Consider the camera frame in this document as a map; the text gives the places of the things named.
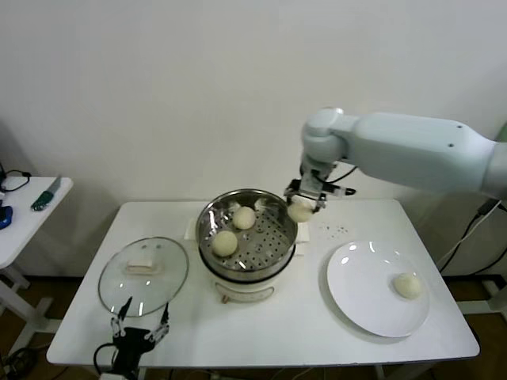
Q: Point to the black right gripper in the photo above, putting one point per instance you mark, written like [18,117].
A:
[294,188]

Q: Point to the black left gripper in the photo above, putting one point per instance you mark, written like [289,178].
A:
[132,340]

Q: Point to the white steamed baozi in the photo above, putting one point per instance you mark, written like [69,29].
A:
[225,243]
[301,211]
[406,286]
[243,217]

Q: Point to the round glass pot lid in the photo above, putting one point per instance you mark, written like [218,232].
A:
[140,266]

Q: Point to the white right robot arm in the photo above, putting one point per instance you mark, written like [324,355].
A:
[396,142]

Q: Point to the stainless steel steamer basket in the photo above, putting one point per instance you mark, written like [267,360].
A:
[269,237]

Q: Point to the white electric cooking pot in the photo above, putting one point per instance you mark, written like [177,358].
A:
[245,289]

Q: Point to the round white plate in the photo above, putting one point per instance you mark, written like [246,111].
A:
[364,293]

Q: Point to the white side table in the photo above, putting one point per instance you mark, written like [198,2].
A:
[35,229]

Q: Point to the blue computer mouse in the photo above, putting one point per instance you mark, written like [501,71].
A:
[6,217]

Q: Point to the black power adapter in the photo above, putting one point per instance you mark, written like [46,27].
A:
[489,206]

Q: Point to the white table with shelf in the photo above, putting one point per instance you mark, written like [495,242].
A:
[475,306]

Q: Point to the pale green appliance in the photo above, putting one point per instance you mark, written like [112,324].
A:
[503,132]

